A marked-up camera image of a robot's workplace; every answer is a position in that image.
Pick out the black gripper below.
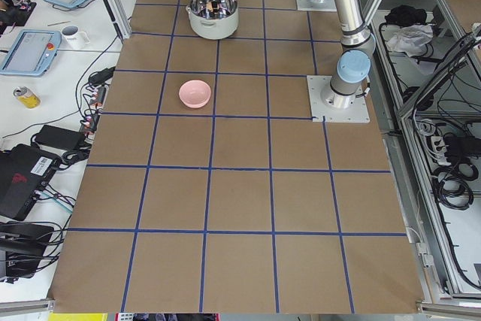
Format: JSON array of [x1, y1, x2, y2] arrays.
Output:
[[210, 0, 220, 17]]

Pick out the mint green electric pot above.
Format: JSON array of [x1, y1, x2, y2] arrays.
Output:
[[186, 0, 239, 40]]

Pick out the pink bowl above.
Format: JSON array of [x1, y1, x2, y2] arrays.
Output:
[[178, 80, 211, 109]]

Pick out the white mug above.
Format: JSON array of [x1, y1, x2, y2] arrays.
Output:
[[61, 25, 90, 50]]

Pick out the black cloth bundle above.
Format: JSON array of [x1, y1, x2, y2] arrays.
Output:
[[385, 5, 427, 27]]

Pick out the lower teach pendant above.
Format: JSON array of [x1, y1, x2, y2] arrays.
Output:
[[1, 29, 62, 77]]

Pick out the black power adapter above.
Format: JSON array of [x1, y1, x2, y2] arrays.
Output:
[[31, 125, 86, 151]]

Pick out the white crumpled cloth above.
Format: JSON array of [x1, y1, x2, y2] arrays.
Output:
[[386, 25, 434, 56]]

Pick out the yellow drink can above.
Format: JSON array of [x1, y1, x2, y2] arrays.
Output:
[[13, 86, 41, 109]]

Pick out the coiled black cables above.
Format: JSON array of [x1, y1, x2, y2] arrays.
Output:
[[431, 162, 474, 211]]

